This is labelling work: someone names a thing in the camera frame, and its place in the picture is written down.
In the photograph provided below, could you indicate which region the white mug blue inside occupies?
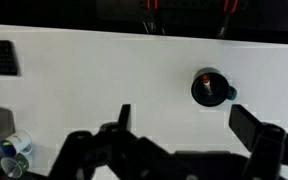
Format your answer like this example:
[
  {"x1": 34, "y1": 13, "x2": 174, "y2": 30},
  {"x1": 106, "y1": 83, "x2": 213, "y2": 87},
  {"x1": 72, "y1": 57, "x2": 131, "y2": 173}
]
[{"x1": 0, "y1": 129, "x2": 34, "y2": 158}]

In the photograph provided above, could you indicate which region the dark teal speckled mug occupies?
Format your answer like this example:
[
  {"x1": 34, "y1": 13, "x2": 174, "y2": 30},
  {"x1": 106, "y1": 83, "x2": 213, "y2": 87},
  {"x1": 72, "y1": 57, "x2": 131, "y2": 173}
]
[{"x1": 190, "y1": 67, "x2": 238, "y2": 108}]

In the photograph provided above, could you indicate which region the black perforated breadboard plate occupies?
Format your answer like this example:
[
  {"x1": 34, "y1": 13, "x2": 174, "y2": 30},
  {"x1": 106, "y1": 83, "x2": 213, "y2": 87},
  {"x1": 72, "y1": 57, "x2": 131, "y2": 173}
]
[{"x1": 95, "y1": 0, "x2": 288, "y2": 33}]

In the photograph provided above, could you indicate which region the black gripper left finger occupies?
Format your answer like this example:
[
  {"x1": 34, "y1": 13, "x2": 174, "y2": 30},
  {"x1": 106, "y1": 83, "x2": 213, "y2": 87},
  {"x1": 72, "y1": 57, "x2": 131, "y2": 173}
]
[{"x1": 48, "y1": 104, "x2": 172, "y2": 180}]

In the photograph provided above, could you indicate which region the green mug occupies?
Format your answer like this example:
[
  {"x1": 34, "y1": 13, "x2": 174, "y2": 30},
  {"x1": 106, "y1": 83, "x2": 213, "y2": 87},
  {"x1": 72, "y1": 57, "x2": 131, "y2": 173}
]
[{"x1": 0, "y1": 153, "x2": 30, "y2": 179}]

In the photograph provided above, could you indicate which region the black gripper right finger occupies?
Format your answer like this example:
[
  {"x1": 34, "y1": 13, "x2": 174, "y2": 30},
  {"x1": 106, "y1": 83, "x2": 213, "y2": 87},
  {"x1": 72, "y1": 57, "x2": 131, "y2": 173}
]
[{"x1": 228, "y1": 104, "x2": 288, "y2": 180}]

